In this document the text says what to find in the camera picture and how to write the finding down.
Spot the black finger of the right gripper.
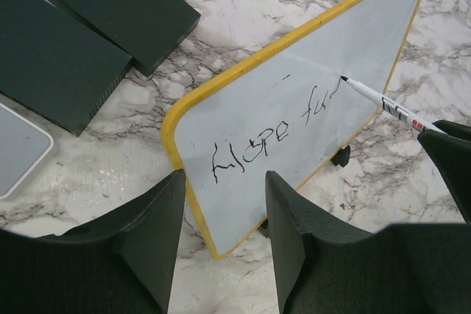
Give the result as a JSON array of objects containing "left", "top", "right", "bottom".
[{"left": 417, "top": 120, "right": 471, "bottom": 222}]

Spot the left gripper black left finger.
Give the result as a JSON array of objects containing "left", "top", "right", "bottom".
[{"left": 1, "top": 170, "right": 185, "bottom": 313}]

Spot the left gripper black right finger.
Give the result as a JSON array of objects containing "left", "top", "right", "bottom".
[{"left": 266, "top": 171, "right": 470, "bottom": 313}]

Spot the black marker pen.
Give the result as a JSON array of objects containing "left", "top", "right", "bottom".
[{"left": 340, "top": 76, "right": 445, "bottom": 134}]

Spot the yellow framed whiteboard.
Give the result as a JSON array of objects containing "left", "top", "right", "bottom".
[{"left": 162, "top": 0, "right": 421, "bottom": 260}]

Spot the grey white eraser block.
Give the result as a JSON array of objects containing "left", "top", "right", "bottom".
[{"left": 1, "top": 105, "right": 55, "bottom": 199}]

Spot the black rectangular pad lower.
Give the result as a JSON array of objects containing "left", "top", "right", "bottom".
[{"left": 1, "top": 0, "right": 131, "bottom": 136}]

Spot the black rectangular pad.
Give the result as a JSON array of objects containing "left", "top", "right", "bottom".
[
  {"left": 1, "top": 0, "right": 131, "bottom": 136},
  {"left": 49, "top": 0, "right": 201, "bottom": 76}
]

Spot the black rectangular pad upper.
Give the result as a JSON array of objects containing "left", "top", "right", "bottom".
[{"left": 49, "top": 0, "right": 201, "bottom": 76}]

